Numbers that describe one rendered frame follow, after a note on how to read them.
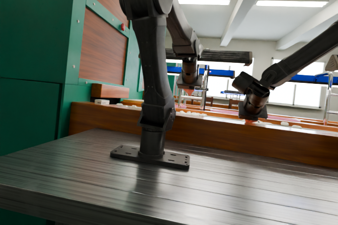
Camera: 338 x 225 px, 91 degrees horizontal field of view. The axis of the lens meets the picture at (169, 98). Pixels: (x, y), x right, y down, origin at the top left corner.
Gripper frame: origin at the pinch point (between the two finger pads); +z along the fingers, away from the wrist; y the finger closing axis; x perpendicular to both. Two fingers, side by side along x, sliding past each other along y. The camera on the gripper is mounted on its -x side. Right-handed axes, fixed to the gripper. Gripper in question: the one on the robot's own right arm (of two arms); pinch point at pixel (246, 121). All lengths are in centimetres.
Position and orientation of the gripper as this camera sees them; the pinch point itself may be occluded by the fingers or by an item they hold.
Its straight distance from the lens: 79.7
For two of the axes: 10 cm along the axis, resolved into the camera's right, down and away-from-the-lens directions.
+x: -2.4, 7.5, -6.1
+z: 1.0, 6.5, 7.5
